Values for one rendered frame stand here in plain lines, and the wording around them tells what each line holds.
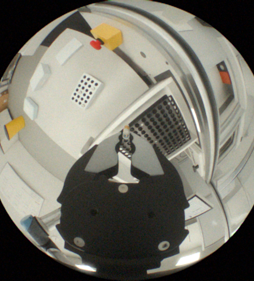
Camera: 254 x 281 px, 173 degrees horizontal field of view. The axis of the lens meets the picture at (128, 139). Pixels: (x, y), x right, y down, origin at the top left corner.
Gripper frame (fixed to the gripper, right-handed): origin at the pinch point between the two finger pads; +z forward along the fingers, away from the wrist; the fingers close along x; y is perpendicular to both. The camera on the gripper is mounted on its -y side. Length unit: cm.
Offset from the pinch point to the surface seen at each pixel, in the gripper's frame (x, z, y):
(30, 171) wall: -303, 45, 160
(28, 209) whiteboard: -264, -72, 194
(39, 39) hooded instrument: -48, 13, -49
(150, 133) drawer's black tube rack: 7.0, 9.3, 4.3
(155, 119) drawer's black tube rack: 7.6, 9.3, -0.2
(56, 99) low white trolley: -34.6, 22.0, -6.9
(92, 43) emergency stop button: -9.4, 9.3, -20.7
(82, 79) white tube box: -16.8, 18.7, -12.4
